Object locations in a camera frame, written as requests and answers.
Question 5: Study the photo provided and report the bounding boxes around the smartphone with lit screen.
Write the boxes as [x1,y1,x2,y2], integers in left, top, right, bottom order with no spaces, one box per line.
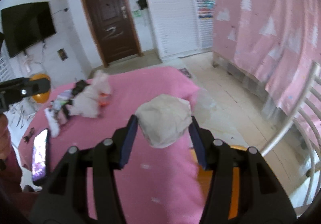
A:
[31,128,50,186]

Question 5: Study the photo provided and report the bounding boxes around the pink tree pattern curtain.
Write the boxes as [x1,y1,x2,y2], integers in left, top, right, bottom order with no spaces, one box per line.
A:
[212,0,321,149]

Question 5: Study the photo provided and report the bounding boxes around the orange trash bin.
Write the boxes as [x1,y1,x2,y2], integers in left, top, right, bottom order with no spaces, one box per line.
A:
[197,156,241,223]

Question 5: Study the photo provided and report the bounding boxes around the black wall television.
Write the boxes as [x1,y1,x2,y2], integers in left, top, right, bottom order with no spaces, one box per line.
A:
[1,1,56,58]

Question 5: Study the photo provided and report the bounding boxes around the brown wooden door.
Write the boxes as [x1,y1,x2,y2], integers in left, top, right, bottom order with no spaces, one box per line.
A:
[81,0,142,67]

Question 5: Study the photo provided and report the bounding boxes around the white paper ball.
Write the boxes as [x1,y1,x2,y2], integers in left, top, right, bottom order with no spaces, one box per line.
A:
[135,94,192,149]

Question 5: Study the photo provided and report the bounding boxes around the white louvered wardrobe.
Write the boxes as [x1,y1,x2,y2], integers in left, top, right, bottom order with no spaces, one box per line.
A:
[147,0,216,61]

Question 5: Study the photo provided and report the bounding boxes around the pink bathroom scale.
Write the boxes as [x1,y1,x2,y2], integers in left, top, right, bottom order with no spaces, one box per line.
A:
[179,68,192,78]

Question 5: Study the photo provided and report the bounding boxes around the person's left hand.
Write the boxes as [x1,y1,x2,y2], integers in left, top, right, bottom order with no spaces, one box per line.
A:
[0,114,11,160]

